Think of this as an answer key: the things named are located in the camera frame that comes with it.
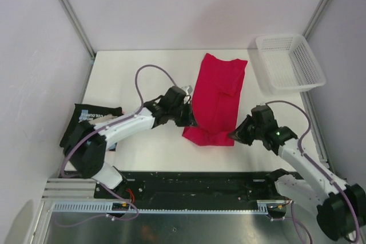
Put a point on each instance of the red t-shirt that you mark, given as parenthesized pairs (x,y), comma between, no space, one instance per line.
(216,101)

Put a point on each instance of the aluminium corner post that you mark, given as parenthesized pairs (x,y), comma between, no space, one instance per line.
(316,18)
(77,26)

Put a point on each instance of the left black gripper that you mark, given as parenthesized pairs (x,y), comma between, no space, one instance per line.
(189,120)

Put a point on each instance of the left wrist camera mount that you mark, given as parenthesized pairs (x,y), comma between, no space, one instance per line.
(187,89)

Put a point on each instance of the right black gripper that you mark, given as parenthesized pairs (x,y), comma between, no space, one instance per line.
(239,134)

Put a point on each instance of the right aluminium corner post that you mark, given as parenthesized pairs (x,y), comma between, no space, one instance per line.
(316,18)

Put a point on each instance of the slotted cable duct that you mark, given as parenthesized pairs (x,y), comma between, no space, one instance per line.
(119,207)

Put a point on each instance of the left aluminium corner post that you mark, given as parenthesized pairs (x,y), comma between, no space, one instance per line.
(77,26)

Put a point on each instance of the folded black printed t-shirt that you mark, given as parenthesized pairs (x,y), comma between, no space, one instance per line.
(85,112)

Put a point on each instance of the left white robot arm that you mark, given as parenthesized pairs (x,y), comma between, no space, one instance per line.
(89,142)

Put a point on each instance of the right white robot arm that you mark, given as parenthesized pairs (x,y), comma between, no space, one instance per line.
(339,207)

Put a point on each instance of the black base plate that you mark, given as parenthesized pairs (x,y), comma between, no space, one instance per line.
(148,185)

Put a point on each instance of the white plastic basket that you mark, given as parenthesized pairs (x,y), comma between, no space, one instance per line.
(288,64)

